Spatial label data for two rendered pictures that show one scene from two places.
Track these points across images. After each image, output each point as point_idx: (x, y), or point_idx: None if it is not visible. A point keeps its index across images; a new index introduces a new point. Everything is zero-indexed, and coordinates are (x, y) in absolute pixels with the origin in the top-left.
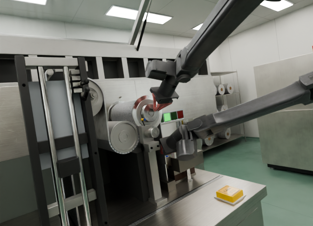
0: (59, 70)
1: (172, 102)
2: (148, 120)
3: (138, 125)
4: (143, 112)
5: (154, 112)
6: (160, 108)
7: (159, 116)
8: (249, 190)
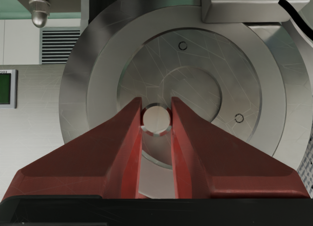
0: None
1: (17, 191)
2: (222, 37)
3: (275, 30)
4: (260, 111)
5: (150, 97)
6: (138, 114)
7: (85, 64)
8: None
